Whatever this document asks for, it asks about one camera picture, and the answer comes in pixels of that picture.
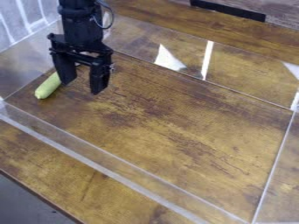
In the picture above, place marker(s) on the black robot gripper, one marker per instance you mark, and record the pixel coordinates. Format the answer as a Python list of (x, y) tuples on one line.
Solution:
[(93, 55)]

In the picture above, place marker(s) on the green handled metal spoon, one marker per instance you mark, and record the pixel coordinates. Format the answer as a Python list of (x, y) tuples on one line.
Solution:
[(48, 86)]

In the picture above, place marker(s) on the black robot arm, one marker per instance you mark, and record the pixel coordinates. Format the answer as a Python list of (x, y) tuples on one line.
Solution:
[(81, 21)]

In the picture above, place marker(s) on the clear acrylic enclosure wall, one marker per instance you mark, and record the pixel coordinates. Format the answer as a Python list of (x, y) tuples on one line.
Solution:
[(189, 140)]

